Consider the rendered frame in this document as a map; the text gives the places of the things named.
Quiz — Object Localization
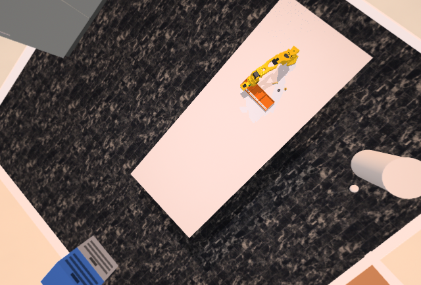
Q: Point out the orange labelled storage bins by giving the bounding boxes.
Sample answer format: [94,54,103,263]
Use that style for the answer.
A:
[245,84,275,110]

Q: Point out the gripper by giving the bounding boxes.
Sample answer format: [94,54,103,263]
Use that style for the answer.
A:
[240,76,258,90]

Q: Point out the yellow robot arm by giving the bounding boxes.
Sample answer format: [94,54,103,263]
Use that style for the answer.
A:
[250,47,299,84]

